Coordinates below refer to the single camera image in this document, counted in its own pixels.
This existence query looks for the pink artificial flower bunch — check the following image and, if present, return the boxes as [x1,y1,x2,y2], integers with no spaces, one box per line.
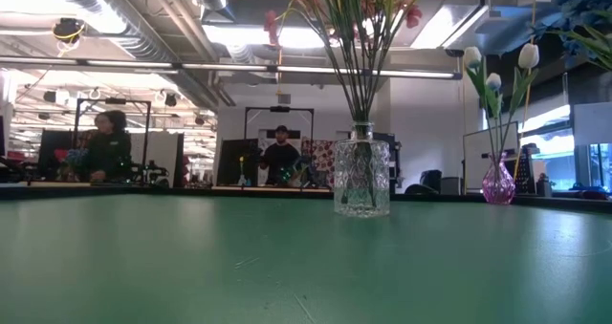
[261,0,369,124]
[334,0,398,205]
[362,0,450,124]

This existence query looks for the blue artificial flower bunch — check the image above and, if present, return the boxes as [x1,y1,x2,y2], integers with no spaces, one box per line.
[528,0,612,73]

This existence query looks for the clear glass vase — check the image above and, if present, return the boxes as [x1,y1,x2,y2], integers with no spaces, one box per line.
[333,120,391,219]

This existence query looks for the purple glass vase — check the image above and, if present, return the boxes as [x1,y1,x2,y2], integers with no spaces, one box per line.
[481,152,516,205]

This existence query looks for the floral pattern panel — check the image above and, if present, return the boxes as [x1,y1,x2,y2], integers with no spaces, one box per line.
[300,140,336,186]

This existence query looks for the person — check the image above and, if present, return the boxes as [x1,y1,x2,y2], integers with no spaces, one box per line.
[260,124,302,187]
[88,109,134,182]

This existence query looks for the black partition panel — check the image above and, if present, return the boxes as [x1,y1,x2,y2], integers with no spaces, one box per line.
[217,139,262,186]

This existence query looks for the long ceiling light strip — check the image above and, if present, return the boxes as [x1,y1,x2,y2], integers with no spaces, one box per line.
[0,55,460,80]

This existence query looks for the black office chair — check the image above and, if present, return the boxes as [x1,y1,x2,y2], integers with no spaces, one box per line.
[404,169,444,195]

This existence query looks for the white partition panel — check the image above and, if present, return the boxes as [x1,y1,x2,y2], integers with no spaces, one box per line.
[128,131,186,187]

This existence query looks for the green table mat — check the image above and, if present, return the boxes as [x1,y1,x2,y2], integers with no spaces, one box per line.
[0,193,612,324]

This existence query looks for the white board panel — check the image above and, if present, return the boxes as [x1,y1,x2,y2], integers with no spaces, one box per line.
[462,120,520,194]

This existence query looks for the black perforated stand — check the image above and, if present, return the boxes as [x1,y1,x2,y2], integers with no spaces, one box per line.
[514,142,536,195]

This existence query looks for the black ceiling device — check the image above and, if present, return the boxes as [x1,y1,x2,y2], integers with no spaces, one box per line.
[52,17,85,46]

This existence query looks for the black station frame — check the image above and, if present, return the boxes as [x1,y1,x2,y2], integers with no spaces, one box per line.
[74,97,152,186]
[244,105,316,186]

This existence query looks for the silver ventilation duct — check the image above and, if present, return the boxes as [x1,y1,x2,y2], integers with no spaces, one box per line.
[37,0,226,110]

